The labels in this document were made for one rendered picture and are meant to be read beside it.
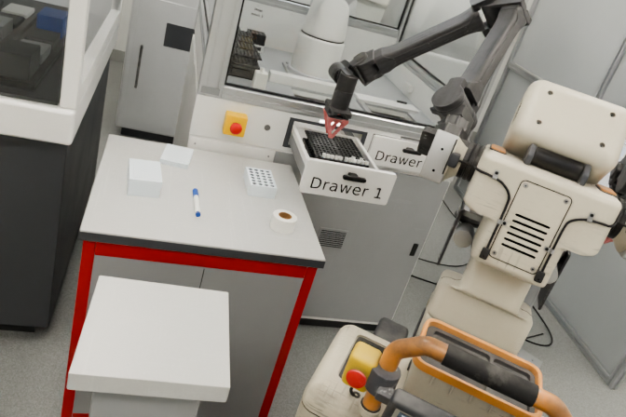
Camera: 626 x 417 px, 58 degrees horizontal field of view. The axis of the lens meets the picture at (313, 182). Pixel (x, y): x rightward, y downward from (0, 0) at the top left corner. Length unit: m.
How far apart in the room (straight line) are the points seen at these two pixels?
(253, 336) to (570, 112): 1.01
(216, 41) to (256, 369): 1.01
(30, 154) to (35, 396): 0.77
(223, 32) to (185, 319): 0.97
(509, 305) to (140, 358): 0.77
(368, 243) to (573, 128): 1.24
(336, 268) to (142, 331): 1.28
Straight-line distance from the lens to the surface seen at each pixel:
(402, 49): 1.67
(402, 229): 2.31
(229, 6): 1.84
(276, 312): 1.62
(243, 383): 1.80
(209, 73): 1.89
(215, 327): 1.22
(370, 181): 1.74
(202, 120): 1.94
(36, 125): 1.73
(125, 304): 1.24
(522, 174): 1.18
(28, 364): 2.19
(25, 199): 1.92
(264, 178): 1.78
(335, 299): 2.42
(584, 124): 1.24
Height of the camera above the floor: 1.55
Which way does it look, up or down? 24 degrees down
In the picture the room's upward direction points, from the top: 17 degrees clockwise
